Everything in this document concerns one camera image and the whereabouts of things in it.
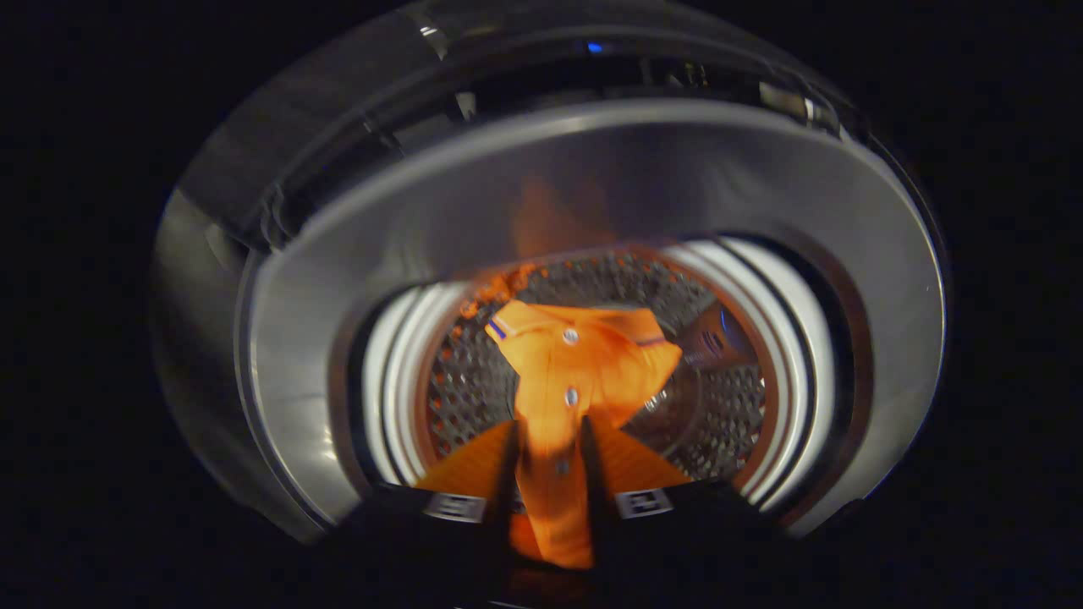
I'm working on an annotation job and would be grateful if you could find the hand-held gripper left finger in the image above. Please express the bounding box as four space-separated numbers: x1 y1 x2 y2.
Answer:
337 419 523 595

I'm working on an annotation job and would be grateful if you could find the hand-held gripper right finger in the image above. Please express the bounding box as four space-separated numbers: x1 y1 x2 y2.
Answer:
578 414 789 595

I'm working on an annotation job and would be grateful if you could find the grey top-load washing machine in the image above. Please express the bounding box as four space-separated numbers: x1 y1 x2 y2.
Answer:
151 0 948 546

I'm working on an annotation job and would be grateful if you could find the yellow polo shirt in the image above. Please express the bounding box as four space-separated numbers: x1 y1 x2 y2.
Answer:
485 299 684 569

